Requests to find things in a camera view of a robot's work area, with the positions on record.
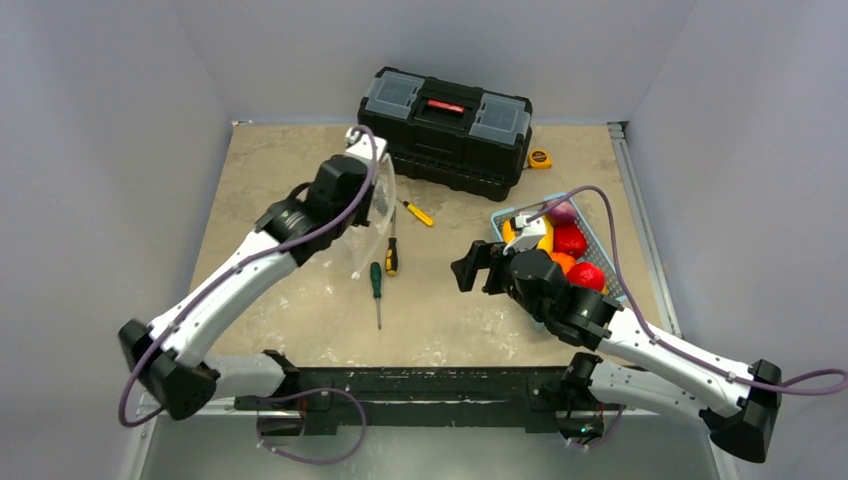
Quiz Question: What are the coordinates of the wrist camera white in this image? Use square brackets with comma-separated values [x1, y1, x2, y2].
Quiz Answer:
[502, 211, 548, 253]
[344, 127, 388, 165]

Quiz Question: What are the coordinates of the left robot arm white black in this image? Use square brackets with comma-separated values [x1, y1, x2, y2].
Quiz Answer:
[118, 153, 394, 420]

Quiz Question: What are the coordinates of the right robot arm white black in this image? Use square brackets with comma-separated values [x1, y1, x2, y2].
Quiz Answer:
[450, 240, 782, 463]

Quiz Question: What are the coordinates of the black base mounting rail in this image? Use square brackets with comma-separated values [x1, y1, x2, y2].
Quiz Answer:
[234, 366, 618, 436]

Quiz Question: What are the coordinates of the green handled screwdriver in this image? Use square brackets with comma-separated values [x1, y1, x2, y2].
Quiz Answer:
[369, 261, 382, 330]

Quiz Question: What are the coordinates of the yellow tape measure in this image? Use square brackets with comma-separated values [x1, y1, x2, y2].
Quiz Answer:
[527, 149, 552, 170]

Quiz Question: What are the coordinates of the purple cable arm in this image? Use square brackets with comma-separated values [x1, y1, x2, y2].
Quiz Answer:
[525, 184, 848, 397]
[117, 125, 380, 429]

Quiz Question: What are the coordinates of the clear zip top bag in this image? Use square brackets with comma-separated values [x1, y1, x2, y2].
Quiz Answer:
[343, 153, 396, 280]

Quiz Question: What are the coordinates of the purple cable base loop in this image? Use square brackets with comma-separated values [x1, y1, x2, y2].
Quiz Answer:
[255, 387, 369, 466]

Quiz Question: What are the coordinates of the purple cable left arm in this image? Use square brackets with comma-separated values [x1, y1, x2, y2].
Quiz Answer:
[117, 125, 380, 429]

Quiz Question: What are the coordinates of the red tomato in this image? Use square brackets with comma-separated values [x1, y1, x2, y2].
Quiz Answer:
[566, 262, 606, 293]

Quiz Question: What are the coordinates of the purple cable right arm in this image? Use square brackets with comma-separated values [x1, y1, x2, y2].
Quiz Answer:
[525, 184, 848, 397]

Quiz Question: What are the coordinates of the black plastic toolbox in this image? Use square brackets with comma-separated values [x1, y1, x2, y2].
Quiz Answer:
[357, 67, 533, 202]

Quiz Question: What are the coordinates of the small yellow screwdriver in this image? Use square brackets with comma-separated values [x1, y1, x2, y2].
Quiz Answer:
[401, 201, 435, 227]

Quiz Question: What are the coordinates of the black yellow screwdriver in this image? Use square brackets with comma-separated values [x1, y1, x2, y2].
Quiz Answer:
[384, 213, 399, 276]

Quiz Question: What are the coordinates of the light blue plastic basket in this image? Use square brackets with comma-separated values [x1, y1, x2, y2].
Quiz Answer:
[490, 192, 630, 307]

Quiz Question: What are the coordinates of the red bell pepper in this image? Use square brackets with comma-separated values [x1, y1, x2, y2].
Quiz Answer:
[553, 223, 588, 260]

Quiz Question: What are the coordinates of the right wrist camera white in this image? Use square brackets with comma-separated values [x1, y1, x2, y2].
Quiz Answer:
[502, 211, 548, 253]

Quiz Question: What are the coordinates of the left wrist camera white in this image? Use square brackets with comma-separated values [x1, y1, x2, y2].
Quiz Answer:
[344, 127, 388, 165]

